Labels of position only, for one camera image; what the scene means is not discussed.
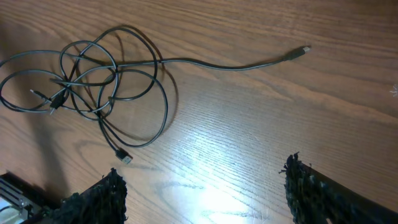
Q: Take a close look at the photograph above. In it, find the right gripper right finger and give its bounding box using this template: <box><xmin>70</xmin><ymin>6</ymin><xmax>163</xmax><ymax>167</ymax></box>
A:
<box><xmin>281</xmin><ymin>152</ymin><xmax>397</xmax><ymax>224</ymax></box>

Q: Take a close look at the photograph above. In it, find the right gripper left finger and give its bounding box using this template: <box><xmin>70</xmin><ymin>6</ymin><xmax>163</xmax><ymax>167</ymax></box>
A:
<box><xmin>30</xmin><ymin>168</ymin><xmax>127</xmax><ymax>224</ymax></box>

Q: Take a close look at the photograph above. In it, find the black cable barrel plug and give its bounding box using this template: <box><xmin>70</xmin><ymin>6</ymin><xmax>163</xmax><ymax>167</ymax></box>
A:
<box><xmin>48</xmin><ymin>45</ymin><xmax>312</xmax><ymax>122</ymax></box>

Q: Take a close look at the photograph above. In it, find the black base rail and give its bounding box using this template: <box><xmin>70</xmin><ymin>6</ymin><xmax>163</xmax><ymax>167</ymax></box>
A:
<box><xmin>1</xmin><ymin>172</ymin><xmax>45</xmax><ymax>224</ymax></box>

